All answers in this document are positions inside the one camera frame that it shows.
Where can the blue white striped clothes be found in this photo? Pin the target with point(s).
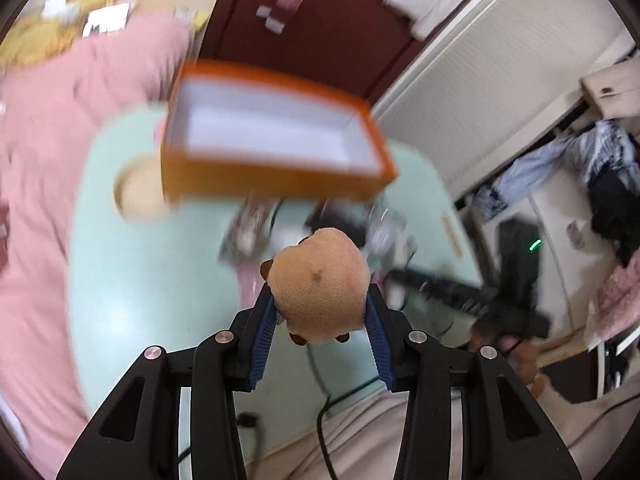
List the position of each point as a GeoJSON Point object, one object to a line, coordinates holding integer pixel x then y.
{"type": "Point", "coordinates": [550, 160]}

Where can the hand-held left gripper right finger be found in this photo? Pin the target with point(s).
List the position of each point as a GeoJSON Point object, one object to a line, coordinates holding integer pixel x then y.
{"type": "Point", "coordinates": [380, 355]}

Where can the dark red door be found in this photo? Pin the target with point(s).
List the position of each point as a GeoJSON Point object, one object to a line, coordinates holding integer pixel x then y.
{"type": "Point", "coordinates": [340, 45]}

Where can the orange cardboard box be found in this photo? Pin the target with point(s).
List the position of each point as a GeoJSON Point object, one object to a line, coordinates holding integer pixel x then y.
{"type": "Point", "coordinates": [260, 180]}

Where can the black object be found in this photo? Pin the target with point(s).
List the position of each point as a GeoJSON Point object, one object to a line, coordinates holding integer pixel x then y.
{"type": "Point", "coordinates": [335, 220]}

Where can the clear plastic wrap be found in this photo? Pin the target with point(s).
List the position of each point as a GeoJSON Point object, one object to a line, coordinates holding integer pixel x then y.
{"type": "Point", "coordinates": [387, 235]}

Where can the green cartoon desktop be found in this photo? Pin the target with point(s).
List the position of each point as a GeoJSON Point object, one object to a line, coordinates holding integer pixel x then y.
{"type": "Point", "coordinates": [150, 270]}

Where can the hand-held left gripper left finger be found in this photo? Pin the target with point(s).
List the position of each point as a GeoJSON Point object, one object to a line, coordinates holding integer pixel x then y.
{"type": "Point", "coordinates": [262, 340]}

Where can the pink bed blanket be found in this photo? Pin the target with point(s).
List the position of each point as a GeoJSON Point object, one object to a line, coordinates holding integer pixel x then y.
{"type": "Point", "coordinates": [45, 160]}

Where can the white tissue box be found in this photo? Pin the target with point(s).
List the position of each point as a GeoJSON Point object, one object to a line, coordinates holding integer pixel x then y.
{"type": "Point", "coordinates": [60, 5]}

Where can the person's right hand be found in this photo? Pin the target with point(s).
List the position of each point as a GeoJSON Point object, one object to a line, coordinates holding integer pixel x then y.
{"type": "Point", "coordinates": [527, 365]}

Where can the black clothes pile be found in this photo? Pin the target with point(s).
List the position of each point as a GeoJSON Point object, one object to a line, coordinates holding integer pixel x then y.
{"type": "Point", "coordinates": [612, 210]}

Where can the beige cloth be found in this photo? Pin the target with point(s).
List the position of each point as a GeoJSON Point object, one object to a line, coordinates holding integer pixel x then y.
{"type": "Point", "coordinates": [360, 435]}

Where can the white slatted radiator cover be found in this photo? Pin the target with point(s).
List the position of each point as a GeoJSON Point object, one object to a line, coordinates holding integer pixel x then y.
{"type": "Point", "coordinates": [500, 85]}

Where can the shiny printed packet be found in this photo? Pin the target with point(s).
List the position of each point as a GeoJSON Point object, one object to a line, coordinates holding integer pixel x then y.
{"type": "Point", "coordinates": [107, 20]}

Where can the yellow packet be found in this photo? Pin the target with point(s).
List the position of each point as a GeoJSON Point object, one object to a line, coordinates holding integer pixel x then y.
{"type": "Point", "coordinates": [192, 17]}

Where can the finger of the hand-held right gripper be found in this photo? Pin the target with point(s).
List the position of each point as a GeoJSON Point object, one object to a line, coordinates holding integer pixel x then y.
{"type": "Point", "coordinates": [450, 302]}
{"type": "Point", "coordinates": [430, 280]}

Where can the pink towel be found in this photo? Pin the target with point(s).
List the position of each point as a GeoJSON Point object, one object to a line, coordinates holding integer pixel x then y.
{"type": "Point", "coordinates": [620, 300]}

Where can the brown plush toy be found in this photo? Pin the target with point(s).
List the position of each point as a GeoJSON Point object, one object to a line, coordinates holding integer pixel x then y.
{"type": "Point", "coordinates": [320, 280]}

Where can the pink plastic object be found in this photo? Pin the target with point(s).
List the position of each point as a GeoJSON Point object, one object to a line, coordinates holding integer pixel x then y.
{"type": "Point", "coordinates": [250, 282]}

